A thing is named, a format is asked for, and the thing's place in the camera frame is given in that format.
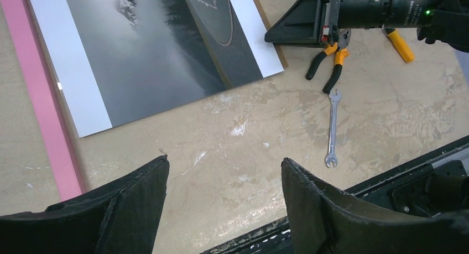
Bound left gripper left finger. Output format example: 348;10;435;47
1;155;170;253

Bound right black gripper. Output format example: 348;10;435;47
264;0;443;47

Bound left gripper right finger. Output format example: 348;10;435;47
281;158;468;253

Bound pink picture frame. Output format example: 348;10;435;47
1;0;87;200

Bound yellow handled screwdriver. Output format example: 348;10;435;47
384;28;415;63

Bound photo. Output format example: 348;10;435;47
29;0;284;137

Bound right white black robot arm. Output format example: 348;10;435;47
264;0;468;52

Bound brown hardboard backing panel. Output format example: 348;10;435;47
22;0;289;139

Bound orange black pliers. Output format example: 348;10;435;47
305;28;352;95

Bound silver combination wrench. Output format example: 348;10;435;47
325;89;341;168

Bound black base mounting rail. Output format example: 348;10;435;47
209;137;468;253

